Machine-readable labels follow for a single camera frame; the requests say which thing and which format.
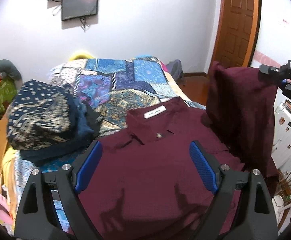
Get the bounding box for maroon button shirt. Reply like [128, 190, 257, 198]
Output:
[79, 63, 278, 239]

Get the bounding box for dark blue folded clothes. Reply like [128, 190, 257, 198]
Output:
[20, 95, 103, 167]

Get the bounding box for white sliding wardrobe door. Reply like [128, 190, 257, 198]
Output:
[251, 0, 291, 67]

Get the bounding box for navy patterned folded garment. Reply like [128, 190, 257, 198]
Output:
[7, 80, 77, 151]

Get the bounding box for yellow garment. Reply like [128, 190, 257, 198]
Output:
[2, 147, 17, 218]

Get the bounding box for brown wooden door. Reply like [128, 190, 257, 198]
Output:
[212, 0, 261, 67]

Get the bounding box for blue patchwork bedspread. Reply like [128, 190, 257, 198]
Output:
[12, 56, 206, 233]

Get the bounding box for grey purple backpack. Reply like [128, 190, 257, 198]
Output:
[166, 60, 185, 86]

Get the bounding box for green patterned storage box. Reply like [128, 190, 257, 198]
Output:
[0, 77, 17, 116]

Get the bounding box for small black wall monitor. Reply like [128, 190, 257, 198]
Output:
[61, 0, 98, 21]

